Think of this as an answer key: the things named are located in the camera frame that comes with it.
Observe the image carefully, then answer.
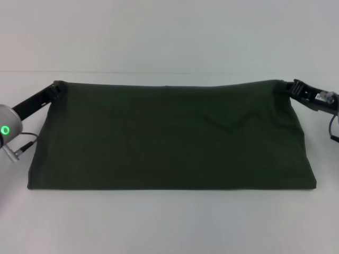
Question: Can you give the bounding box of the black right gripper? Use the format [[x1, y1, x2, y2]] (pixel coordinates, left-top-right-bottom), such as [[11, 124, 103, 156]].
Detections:
[[286, 78, 339, 115]]

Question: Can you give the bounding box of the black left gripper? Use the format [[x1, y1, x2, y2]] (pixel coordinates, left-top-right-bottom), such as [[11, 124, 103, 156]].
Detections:
[[11, 81, 67, 121]]

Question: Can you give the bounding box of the dark green shirt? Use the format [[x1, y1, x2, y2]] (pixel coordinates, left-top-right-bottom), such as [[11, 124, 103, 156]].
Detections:
[[26, 78, 318, 191]]

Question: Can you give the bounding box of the blue cable with clear plug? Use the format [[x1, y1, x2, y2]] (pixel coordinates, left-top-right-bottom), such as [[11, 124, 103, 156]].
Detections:
[[316, 90, 339, 142]]

